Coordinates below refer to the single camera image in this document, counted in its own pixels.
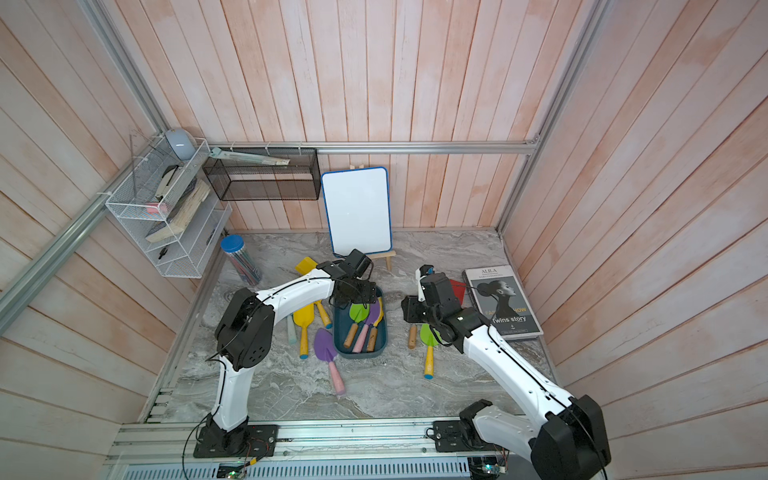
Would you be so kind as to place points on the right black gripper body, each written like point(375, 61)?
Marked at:
point(420, 312)

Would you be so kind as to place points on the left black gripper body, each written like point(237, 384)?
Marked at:
point(359, 293)

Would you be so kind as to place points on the green trowel wooden handle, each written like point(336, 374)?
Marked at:
point(358, 313)

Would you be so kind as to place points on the purple trowel pink handle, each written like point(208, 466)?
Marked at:
point(367, 327)

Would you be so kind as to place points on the yellow shovel wooden handle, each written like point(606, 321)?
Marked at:
point(373, 332)

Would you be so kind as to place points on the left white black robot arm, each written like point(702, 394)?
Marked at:
point(244, 338)

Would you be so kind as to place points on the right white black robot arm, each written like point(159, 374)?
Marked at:
point(562, 436)

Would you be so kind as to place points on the dark teal storage box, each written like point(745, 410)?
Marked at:
point(341, 325)

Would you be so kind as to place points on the yellow shovel blue tip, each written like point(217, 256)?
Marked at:
point(303, 318)

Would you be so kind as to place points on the light blue small shovel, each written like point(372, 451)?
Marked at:
point(291, 330)

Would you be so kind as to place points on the small wooden easel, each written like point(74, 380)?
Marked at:
point(386, 256)

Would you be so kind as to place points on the black cover book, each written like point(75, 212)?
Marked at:
point(497, 294)

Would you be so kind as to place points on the blue lid pencil tube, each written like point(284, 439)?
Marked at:
point(234, 247)

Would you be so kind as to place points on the green ruler on basket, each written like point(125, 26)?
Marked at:
point(231, 157)

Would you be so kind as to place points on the pink item in shelf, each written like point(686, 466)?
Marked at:
point(157, 209)

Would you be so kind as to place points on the grey round object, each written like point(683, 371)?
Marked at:
point(182, 143)

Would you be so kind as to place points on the red shovel wooden handle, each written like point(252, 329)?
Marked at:
point(459, 290)

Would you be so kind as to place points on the green trowel yellow handle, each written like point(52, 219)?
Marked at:
point(428, 338)

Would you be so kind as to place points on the lime shovel wooden handle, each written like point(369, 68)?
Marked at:
point(412, 339)

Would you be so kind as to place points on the yellow shovel orange handle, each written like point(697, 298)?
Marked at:
point(325, 318)

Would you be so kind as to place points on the yellow scoop orange handle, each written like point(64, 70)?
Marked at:
point(308, 269)

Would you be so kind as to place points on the purple shovel pink handle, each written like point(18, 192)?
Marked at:
point(325, 351)

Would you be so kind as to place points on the white board blue frame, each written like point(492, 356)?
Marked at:
point(358, 210)

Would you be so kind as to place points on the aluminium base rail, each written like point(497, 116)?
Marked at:
point(173, 443)

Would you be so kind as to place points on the black mesh wall basket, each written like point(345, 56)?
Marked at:
point(299, 181)

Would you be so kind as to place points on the book in wire shelf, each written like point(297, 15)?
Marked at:
point(183, 212)

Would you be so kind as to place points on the white wire shelf rack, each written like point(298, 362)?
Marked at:
point(169, 208)

